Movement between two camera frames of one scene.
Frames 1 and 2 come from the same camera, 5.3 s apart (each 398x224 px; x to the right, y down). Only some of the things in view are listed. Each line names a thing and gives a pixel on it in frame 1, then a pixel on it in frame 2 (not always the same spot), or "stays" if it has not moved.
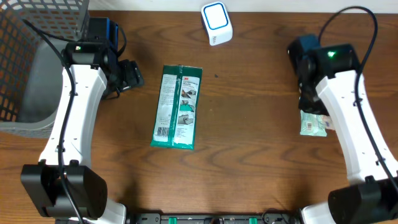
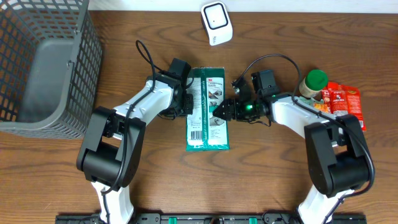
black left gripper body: [129, 76] → [185, 107]
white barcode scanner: [217, 22] stays
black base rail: [212, 218] stays
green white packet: [177, 107] → [204, 131]
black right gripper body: [310, 101] → [248, 109]
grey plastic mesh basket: [31, 73] stays
